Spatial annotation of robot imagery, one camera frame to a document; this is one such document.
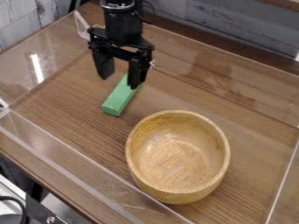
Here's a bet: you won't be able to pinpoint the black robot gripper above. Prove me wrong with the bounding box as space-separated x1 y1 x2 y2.
88 5 155 89

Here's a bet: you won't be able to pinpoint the green rectangular block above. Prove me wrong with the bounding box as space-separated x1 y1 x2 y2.
102 74 139 116

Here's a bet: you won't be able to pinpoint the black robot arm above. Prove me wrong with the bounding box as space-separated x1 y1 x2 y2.
88 0 155 89

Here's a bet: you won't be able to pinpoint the brown wooden bowl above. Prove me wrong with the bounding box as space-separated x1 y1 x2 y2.
126 110 231 205

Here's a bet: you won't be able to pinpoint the clear acrylic tray walls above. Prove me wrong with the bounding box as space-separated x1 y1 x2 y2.
0 4 299 224

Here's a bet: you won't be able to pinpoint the clear acrylic corner bracket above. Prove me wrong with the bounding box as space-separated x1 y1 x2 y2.
74 10 90 40

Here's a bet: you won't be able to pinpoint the black cable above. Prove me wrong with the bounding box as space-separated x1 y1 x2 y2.
0 195 28 224

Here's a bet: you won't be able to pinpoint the black metal bracket with screw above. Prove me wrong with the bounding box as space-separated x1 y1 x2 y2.
26 196 68 224

